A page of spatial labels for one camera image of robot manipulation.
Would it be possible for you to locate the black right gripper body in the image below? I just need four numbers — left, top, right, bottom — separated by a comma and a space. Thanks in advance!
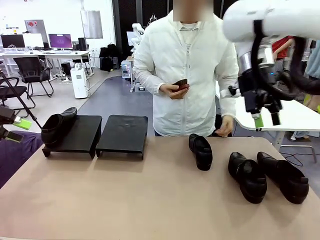
237, 66, 284, 114

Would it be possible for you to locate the black leather loafer shoe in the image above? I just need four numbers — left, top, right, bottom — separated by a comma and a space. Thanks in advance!
256, 151, 310, 205
188, 133, 214, 172
227, 151, 268, 205
40, 106, 78, 149

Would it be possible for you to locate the dark red smartphone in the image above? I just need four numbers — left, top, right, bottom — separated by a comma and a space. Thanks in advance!
172, 78, 190, 93

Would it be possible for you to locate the black shoe stand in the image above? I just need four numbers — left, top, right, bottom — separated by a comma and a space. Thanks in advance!
41, 114, 103, 160
95, 114, 149, 161

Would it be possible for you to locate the person's left hand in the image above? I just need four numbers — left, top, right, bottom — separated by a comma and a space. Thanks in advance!
215, 115, 235, 137

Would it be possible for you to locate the person's right hand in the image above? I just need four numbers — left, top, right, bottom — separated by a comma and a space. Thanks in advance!
159, 83, 187, 100

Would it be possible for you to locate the black tripod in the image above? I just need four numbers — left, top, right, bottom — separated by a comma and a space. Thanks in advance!
0, 69, 43, 131

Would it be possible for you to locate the white side table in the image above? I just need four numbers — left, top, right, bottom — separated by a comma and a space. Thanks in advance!
214, 79, 320, 163

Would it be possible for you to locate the purple beanbag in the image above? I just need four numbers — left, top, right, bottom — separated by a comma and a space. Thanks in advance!
0, 131, 47, 190

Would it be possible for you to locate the black sled-base chair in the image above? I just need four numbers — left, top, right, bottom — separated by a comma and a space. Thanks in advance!
0, 72, 36, 121

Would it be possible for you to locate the figure in red shirt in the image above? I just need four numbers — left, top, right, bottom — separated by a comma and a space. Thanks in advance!
271, 35, 296, 61

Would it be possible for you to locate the black mesh office chair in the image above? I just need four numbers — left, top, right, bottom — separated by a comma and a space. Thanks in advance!
12, 56, 55, 98

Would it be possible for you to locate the white air purifier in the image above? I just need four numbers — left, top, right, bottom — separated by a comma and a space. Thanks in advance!
70, 63, 89, 100

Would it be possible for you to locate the long white desk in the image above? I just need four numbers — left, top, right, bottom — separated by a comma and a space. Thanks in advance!
0, 49, 94, 77

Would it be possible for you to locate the person in white jacket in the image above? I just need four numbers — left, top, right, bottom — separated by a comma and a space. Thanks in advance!
132, 0, 240, 138

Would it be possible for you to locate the monitor with black screen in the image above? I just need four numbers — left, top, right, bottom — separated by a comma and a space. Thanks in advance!
0, 34, 26, 50

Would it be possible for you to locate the monitor with purple screen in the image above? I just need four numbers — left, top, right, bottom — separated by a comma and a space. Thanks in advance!
48, 33, 74, 50

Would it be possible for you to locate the grey board with red circle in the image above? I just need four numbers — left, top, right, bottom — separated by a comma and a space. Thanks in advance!
24, 19, 49, 43

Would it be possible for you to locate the black desktop tower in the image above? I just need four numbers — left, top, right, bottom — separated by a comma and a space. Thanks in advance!
77, 37, 88, 51

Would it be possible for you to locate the black backpack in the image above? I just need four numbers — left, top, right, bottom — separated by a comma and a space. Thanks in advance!
99, 42, 120, 72

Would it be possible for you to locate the computer case with coloured lights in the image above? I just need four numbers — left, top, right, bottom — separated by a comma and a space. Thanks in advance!
121, 60, 133, 80

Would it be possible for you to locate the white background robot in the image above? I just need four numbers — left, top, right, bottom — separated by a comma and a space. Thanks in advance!
131, 22, 146, 53

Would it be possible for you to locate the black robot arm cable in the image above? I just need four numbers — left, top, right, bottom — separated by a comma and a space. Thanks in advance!
251, 19, 320, 101

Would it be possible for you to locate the black floor cable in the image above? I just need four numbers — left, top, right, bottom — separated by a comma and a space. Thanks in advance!
279, 149, 305, 167

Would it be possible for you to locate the silver wall panel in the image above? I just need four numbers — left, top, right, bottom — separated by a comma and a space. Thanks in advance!
80, 10, 104, 40

